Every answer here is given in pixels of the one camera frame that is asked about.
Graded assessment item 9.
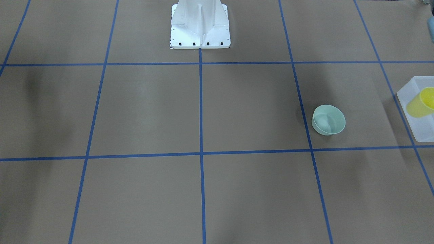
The mint green bowl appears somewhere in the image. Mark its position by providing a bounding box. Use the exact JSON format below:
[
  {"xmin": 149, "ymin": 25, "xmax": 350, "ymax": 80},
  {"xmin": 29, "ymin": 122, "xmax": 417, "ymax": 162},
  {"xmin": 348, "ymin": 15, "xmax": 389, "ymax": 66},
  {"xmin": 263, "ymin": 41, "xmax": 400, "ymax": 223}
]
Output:
[{"xmin": 311, "ymin": 104, "xmax": 346, "ymax": 136}]

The yellow plastic cup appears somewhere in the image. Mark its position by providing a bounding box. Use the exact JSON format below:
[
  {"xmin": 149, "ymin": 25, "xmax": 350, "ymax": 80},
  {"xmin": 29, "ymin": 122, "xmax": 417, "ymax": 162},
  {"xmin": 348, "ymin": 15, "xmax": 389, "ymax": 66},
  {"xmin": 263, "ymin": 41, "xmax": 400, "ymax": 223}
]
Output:
[{"xmin": 406, "ymin": 87, "xmax": 434, "ymax": 118}]

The translucent white plastic box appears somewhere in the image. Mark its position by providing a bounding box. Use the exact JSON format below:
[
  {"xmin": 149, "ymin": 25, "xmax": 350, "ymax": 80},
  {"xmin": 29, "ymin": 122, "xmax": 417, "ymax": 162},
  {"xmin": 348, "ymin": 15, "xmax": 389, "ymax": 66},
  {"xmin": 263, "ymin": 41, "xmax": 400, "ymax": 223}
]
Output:
[{"xmin": 397, "ymin": 76, "xmax": 434, "ymax": 142}]

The white metal camera stand base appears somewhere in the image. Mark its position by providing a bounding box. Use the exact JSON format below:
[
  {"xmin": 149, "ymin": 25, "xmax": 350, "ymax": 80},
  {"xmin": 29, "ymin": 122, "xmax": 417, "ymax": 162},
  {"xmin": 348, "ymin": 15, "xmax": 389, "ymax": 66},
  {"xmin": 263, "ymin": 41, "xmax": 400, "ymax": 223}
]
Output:
[{"xmin": 170, "ymin": 0, "xmax": 231, "ymax": 49}]

